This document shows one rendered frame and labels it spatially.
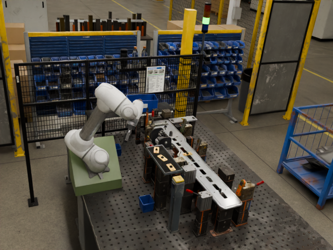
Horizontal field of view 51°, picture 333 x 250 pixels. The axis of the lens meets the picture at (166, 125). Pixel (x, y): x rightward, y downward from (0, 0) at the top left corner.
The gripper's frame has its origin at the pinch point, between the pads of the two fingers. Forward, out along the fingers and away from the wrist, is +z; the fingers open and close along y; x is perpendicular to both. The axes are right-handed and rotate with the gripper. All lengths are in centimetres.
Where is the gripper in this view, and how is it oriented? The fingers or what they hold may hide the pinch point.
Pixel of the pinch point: (123, 147)
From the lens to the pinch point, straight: 295.9
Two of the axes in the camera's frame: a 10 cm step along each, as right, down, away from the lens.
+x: 9.3, 3.3, 1.3
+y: 1.3, 0.3, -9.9
